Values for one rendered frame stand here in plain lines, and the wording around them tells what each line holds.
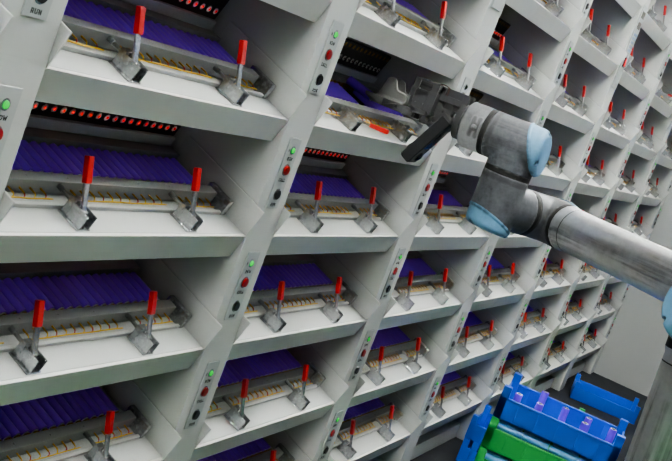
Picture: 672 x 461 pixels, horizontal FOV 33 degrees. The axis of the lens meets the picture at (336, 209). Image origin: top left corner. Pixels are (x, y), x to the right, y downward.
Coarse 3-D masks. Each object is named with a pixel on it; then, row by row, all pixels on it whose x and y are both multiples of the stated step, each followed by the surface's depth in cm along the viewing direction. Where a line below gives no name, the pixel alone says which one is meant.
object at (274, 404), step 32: (288, 352) 252; (224, 384) 220; (256, 384) 228; (288, 384) 239; (320, 384) 253; (224, 416) 214; (256, 416) 222; (288, 416) 232; (320, 416) 252; (224, 448) 212
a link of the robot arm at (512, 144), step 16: (496, 112) 214; (496, 128) 212; (512, 128) 211; (528, 128) 211; (480, 144) 214; (496, 144) 212; (512, 144) 210; (528, 144) 209; (544, 144) 210; (496, 160) 212; (512, 160) 210; (528, 160) 209; (544, 160) 213; (528, 176) 212
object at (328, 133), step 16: (336, 64) 226; (368, 80) 244; (384, 80) 249; (320, 112) 189; (320, 128) 192; (336, 128) 199; (368, 128) 218; (416, 128) 244; (320, 144) 197; (336, 144) 202; (352, 144) 208; (368, 144) 214; (384, 144) 220; (400, 144) 227; (400, 160) 234
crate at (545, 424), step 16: (512, 384) 288; (512, 400) 270; (528, 400) 288; (496, 416) 271; (512, 416) 270; (528, 416) 269; (544, 416) 268; (576, 416) 285; (592, 416) 284; (544, 432) 268; (560, 432) 267; (576, 432) 266; (592, 432) 284; (576, 448) 266; (592, 448) 265; (608, 448) 264
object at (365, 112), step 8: (328, 96) 204; (336, 104) 205; (344, 104) 208; (352, 104) 213; (336, 112) 204; (360, 112) 216; (368, 112) 218; (376, 112) 222; (384, 112) 228; (376, 120) 223; (384, 120) 228; (392, 120) 231; (400, 120) 234; (408, 120) 240; (392, 128) 229
